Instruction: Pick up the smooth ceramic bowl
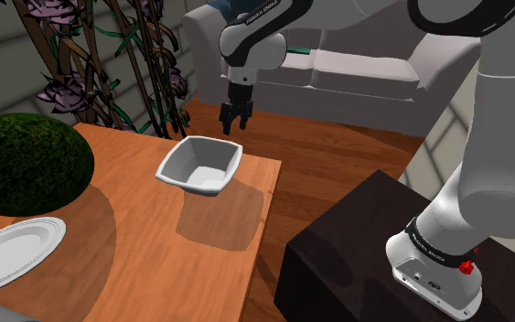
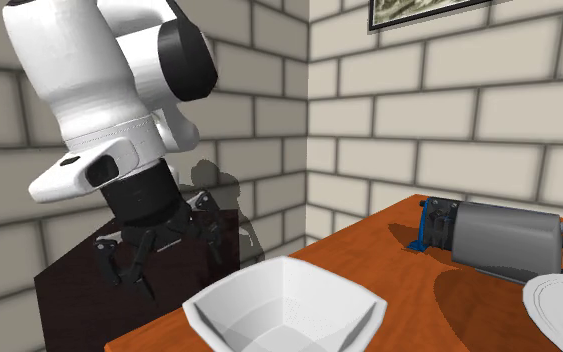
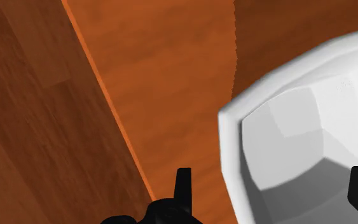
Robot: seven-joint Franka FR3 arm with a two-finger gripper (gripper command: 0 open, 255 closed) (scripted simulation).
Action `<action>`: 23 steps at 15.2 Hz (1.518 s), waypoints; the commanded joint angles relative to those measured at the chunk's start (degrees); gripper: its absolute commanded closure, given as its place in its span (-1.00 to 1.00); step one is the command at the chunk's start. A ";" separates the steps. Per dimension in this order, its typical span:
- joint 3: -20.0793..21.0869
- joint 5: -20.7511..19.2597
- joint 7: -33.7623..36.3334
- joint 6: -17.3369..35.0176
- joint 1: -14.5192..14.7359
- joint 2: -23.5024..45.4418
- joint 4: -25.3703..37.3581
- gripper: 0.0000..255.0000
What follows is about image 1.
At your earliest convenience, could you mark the dark robot stand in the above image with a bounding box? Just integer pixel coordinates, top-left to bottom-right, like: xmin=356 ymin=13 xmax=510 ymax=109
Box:
xmin=274 ymin=168 xmax=515 ymax=322

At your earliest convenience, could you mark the white square bowl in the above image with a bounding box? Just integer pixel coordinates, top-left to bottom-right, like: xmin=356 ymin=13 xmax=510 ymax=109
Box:
xmin=155 ymin=134 xmax=244 ymax=198

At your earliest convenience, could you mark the white round plate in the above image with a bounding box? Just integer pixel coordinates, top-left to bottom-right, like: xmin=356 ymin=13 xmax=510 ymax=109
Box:
xmin=0 ymin=216 xmax=68 ymax=297

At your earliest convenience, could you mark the purple flowered twig plant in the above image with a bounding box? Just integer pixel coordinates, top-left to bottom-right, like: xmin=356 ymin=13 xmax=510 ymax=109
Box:
xmin=0 ymin=0 xmax=192 ymax=140

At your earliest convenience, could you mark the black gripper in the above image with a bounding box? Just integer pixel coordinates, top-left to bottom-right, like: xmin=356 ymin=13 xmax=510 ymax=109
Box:
xmin=219 ymin=81 xmax=255 ymax=136

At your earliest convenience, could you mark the wooden table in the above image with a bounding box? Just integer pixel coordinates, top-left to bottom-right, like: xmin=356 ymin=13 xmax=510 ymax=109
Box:
xmin=0 ymin=122 xmax=283 ymax=322

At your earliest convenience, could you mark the dark green mossy dome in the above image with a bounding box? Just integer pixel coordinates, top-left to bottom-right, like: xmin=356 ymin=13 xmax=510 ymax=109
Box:
xmin=0 ymin=112 xmax=95 ymax=219

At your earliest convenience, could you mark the white sofa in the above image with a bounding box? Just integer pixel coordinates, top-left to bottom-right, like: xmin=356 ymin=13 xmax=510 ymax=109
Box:
xmin=181 ymin=0 xmax=482 ymax=139

